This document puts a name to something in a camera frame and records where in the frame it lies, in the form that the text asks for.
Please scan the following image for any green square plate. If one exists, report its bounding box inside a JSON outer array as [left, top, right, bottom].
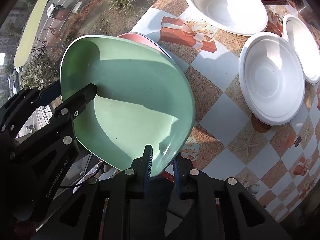
[[60, 35, 195, 177]]

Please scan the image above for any large white paper bowl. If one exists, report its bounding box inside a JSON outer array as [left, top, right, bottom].
[[239, 32, 305, 126]]

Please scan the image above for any pink square plate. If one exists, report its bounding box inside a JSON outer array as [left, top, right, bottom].
[[118, 32, 162, 53]]

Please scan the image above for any white paper plate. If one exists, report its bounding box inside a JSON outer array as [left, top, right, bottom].
[[282, 14, 319, 85]]

